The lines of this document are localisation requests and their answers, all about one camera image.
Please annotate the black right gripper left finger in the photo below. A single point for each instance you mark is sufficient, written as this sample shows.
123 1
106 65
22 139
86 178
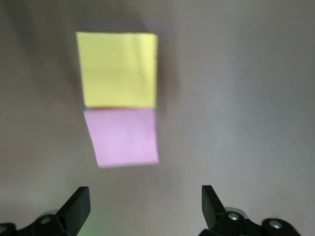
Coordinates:
61 221

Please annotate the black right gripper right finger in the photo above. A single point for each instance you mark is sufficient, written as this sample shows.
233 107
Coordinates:
229 223

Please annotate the pink foam cube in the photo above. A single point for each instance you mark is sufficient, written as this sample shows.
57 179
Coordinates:
123 137

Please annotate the yellow foam cube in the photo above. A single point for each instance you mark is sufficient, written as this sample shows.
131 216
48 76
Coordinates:
118 70

